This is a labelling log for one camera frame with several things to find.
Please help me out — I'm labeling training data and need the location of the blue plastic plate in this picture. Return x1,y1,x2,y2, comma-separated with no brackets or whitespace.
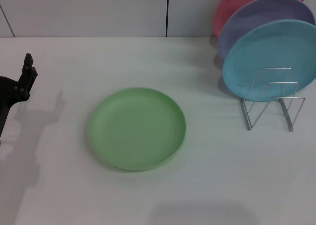
222,19,316,102

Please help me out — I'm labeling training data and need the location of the purple plastic plate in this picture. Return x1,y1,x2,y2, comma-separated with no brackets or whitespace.
218,0,316,60

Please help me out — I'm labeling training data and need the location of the green plastic plate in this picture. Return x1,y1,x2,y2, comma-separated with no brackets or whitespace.
88,87,187,172

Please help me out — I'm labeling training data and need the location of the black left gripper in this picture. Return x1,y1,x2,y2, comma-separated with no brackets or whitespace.
0,53,39,140

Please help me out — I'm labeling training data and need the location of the silver wire plate rack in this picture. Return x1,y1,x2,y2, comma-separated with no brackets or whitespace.
240,67,306,132

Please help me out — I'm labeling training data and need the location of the pink plastic plate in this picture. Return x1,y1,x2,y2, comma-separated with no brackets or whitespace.
213,0,304,39

